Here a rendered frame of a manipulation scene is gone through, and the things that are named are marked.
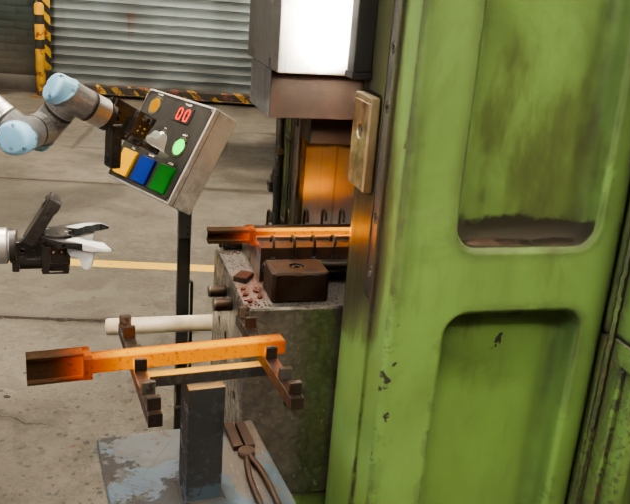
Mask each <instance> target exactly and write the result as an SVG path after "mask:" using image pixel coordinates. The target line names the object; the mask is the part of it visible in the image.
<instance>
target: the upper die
mask: <svg viewBox="0 0 630 504"><path fill-rule="evenodd" d="M364 81H365V80H353V79H350V78H348V77H346V76H334V75H311V74H288V73H277V72H276V71H274V70H272V69H271V68H269V67H267V66H266V65H264V64H263V63H261V62H259V61H258V60H256V59H255V58H252V65H251V85H250V101H251V102H252V103H253V104H254V105H255V106H256V107H257V108H259V109H260V110H261V111H262V112H263V113H264V114H265V115H267V116H268V117H269V118H302V119H337V120H353V114H354V103H355V97H356V91H364Z"/></svg>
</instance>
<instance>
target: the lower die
mask: <svg viewBox="0 0 630 504"><path fill-rule="evenodd" d="M253 226H254V228H304V227H351V224H296V225H253ZM290 236H291V235H289V236H274V237H275V241H276V247H275V258H276V260H283V259H291V257H292V255H293V241H292V242H290ZM310 236H311V235H295V238H296V254H295V256H296V259H311V257H312V255H313V245H314V241H310ZM335 236H336V242H337V244H336V257H337V258H336V259H348V250H349V237H350V235H335ZM315 237H316V242H317V244H316V257H317V259H318V260H331V256H332V255H333V245H334V241H333V239H332V241H329V239H330V235H315ZM269 239H270V236H256V245H249V243H243V244H242V252H243V253H244V255H245V257H246V259H247V261H248V262H249V264H250V266H251V268H252V269H253V271H254V273H255V275H256V277H257V279H258V280H259V282H263V280H264V273H263V272H262V263H263V262H265V260H271V256H272V247H273V241H272V242H269ZM249 258H250V261H249ZM337 279H346V272H329V280H337Z"/></svg>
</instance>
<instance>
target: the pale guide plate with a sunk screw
mask: <svg viewBox="0 0 630 504"><path fill-rule="evenodd" d="M381 106H382V100H381V99H380V98H378V97H376V96H374V95H372V94H370V93H368V92H366V91H356V97H355V103H354V114H353V124H352V135H351V146H350V157H349V168H348V181H350V182H351V183H352V184H353V185H354V186H355V187H357V188H358V189H359V190H360V191H361V192H362V193H371V192H373V185H374V175H375V165H376V155H377V145H378V136H379V126H380V116H381Z"/></svg>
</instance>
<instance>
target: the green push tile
mask: <svg viewBox="0 0 630 504"><path fill-rule="evenodd" d="M176 171H177V170H176V169H174V168H172V167H170V166H167V165H165V164H163V163H160V164H159V166H158V168H157V170H156V172H155V174H154V176H153V178H152V180H151V182H150V184H149V186H148V188H150V189H151V190H154V191H156V192H158V193H160V194H162V195H165V193H166V191H167V189H168V187H169V185H170V183H171V181H172V179H173V177H174V175H175V173H176Z"/></svg>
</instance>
